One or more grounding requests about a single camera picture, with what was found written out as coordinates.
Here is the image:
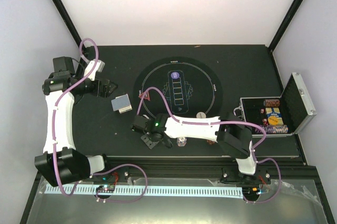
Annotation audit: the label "boxed card deck in case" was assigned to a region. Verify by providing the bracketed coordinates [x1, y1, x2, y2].
[265, 107, 284, 125]

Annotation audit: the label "aluminium poker case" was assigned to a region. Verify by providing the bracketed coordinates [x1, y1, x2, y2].
[233, 73, 317, 137]

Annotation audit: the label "circuit board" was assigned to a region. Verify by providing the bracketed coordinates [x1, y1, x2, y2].
[96, 185, 115, 193]
[248, 187, 269, 195]

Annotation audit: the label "white dealer button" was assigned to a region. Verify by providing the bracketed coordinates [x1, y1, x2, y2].
[196, 112, 206, 119]

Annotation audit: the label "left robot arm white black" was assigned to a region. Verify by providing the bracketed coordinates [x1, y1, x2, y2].
[34, 57, 117, 187]

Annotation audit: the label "red dice in case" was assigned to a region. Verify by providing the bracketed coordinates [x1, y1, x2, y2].
[260, 108, 268, 126]

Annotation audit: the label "brown orange chip stack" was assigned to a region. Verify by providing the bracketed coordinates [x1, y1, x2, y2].
[206, 140, 217, 145]

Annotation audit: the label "brown chip row in case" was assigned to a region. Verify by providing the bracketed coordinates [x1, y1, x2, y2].
[264, 99, 281, 107]

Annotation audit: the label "light blue slotted strip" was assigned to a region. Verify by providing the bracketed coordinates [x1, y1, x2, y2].
[45, 184, 243, 198]

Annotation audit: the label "purple chip row in case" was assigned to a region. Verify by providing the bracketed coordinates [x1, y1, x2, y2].
[261, 125, 289, 134]

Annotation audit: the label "round black poker mat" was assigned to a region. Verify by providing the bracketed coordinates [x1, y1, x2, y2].
[133, 57, 223, 118]

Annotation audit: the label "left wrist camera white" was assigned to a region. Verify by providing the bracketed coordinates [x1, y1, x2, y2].
[84, 60, 105, 81]

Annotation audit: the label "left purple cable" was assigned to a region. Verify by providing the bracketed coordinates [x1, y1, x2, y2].
[52, 37, 147, 204]

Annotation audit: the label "purple round button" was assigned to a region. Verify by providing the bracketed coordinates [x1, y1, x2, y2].
[170, 72, 180, 79]

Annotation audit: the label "black aluminium rail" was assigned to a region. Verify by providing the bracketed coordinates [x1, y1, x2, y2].
[107, 156, 238, 179]

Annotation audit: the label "left circuit board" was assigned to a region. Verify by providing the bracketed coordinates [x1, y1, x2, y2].
[96, 185, 115, 193]

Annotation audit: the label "red triangular button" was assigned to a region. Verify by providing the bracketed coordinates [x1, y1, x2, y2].
[138, 91, 151, 101]

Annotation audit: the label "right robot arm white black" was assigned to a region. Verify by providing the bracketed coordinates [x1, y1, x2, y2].
[131, 114, 259, 184]

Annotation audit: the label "right circuit board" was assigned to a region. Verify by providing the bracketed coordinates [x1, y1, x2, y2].
[248, 187, 269, 195]

